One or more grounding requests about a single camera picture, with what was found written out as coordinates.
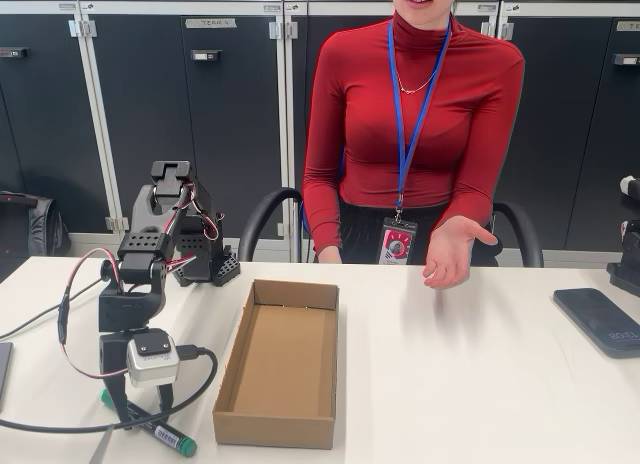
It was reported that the green edding marker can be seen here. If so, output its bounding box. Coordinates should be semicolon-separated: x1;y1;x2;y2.
99;387;198;458

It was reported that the person's right forearm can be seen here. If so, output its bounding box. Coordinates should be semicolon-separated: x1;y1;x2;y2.
301;178;344;253

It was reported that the person's left forearm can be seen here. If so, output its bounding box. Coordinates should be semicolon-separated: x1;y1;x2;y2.
447;183;511;235

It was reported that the person in red turtleneck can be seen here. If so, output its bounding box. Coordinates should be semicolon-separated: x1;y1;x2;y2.
301;0;526;266

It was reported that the person's left hand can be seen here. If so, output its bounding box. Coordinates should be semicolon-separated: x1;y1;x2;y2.
422;217;500;290

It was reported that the grey metal scissors blade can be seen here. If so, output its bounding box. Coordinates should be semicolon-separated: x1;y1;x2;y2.
88;422;115;464

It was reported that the flat dark grey device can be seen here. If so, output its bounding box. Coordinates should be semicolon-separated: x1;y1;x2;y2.
0;341;15;413

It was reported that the open brown cardboard box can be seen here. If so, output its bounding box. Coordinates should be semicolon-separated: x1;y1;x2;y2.
212;278;341;451

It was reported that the black backpack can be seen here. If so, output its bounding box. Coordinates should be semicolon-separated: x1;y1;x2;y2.
0;189;71;259

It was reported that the black office chair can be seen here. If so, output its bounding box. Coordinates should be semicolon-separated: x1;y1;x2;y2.
238;187;545;269

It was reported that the pink black ID badge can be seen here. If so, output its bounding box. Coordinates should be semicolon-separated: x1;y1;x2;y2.
378;217;419;266

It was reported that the team tape label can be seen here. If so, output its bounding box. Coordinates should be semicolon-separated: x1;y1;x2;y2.
184;17;237;29

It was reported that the black smartphone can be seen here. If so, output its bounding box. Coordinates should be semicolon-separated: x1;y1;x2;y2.
552;287;640;360

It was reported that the white silver wrist camera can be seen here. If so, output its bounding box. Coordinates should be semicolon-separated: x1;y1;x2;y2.
125;328;180;389

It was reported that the thick black camera cable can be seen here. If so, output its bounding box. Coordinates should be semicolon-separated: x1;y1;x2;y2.
0;344;220;433

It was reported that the red white servo wire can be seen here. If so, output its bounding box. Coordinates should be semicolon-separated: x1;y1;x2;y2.
57;247;131;379

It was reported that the thin black base cable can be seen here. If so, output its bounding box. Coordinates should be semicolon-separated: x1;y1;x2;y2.
0;277;104;338

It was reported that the blue lanyard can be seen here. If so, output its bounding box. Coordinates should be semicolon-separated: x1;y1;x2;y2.
387;16;453;210

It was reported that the thin gold necklace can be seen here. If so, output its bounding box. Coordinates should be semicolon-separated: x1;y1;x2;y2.
392;58;441;95

